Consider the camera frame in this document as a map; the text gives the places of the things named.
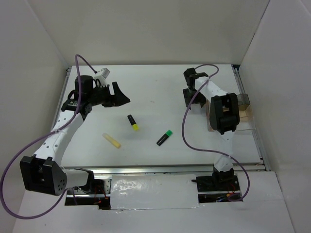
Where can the aluminium front rail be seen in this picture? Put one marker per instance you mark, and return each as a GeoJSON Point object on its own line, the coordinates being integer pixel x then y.
{"type": "Point", "coordinates": [149, 170]}

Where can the pale yellow highlighter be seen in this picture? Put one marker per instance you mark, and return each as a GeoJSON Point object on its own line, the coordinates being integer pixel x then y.
{"type": "Point", "coordinates": [111, 140]}

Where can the clear compartment organizer box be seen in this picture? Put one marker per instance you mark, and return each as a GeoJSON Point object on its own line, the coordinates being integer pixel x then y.
{"type": "Point", "coordinates": [243, 109]}

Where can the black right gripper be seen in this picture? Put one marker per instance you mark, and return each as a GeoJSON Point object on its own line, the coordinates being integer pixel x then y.
{"type": "Point", "coordinates": [201, 99]}

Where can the black yellow-capped highlighter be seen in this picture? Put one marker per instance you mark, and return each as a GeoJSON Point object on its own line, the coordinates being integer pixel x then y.
{"type": "Point", "coordinates": [133, 123]}

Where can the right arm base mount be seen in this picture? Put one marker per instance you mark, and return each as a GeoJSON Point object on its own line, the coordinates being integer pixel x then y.
{"type": "Point", "coordinates": [218, 187]}

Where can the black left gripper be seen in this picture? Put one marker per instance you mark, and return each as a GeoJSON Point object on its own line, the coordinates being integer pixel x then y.
{"type": "Point", "coordinates": [120, 98]}

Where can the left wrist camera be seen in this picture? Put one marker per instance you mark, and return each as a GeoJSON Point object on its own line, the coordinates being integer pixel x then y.
{"type": "Point", "coordinates": [103, 73]}

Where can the white foil sheet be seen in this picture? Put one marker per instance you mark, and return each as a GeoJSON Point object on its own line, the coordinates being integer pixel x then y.
{"type": "Point", "coordinates": [153, 192]}

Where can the black green-capped highlighter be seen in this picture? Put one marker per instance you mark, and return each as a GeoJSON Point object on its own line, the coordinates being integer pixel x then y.
{"type": "Point", "coordinates": [164, 137]}

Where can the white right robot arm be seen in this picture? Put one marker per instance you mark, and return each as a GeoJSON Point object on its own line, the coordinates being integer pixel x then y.
{"type": "Point", "coordinates": [200, 89]}

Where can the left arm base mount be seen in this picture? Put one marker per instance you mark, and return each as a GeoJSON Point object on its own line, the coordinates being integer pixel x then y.
{"type": "Point", "coordinates": [96, 193]}

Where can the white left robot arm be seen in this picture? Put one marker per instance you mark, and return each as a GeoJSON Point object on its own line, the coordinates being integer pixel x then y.
{"type": "Point", "coordinates": [42, 171]}

